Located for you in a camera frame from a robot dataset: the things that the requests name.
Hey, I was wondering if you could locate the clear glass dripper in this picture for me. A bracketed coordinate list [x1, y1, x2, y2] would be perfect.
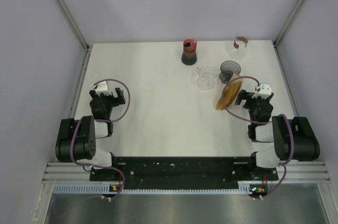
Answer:
[191, 66, 217, 91]

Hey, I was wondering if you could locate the glass beaker with brown band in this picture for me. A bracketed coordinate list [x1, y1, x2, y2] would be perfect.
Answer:
[229, 36, 249, 60]

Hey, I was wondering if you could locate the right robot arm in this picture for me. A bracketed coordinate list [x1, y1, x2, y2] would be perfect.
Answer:
[235, 90, 320, 180]

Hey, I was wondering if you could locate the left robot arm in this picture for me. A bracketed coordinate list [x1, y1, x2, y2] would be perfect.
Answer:
[55, 88, 126, 180]

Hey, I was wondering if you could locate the brown coffee filter stack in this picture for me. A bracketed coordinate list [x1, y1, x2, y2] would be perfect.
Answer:
[216, 79, 243, 110]

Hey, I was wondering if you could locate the grey plastic dripper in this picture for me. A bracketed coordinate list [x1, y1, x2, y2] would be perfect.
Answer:
[219, 60, 241, 84]

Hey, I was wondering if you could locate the red-topped dark flask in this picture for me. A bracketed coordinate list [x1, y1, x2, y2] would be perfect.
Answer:
[181, 39, 198, 66]

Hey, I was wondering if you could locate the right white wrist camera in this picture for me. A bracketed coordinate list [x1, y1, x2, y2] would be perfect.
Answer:
[255, 83, 272, 98]

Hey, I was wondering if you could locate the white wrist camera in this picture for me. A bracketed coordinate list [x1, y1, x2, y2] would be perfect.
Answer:
[92, 81, 111, 96]
[255, 83, 272, 98]

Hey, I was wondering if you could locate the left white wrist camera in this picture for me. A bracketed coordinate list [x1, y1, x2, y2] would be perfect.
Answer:
[92, 81, 111, 96]

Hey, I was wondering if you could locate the right aluminium frame post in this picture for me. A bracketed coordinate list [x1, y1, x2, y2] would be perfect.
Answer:
[273, 0, 324, 48]

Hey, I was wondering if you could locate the aluminium frame post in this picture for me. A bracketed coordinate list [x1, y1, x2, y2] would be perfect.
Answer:
[55, 0, 90, 51]
[273, 0, 324, 48]

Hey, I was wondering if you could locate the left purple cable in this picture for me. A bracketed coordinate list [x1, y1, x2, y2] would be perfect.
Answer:
[67, 78, 131, 200]

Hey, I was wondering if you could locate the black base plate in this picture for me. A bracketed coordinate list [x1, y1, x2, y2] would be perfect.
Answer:
[90, 157, 278, 190]

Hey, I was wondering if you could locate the aluminium front rail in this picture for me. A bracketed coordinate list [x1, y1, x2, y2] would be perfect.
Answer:
[42, 162, 331, 183]

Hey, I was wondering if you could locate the white slotted cable duct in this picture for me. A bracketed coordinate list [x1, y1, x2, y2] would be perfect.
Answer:
[53, 181, 267, 195]

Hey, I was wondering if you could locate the left aluminium frame post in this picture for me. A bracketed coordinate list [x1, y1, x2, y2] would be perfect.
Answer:
[55, 0, 90, 51]

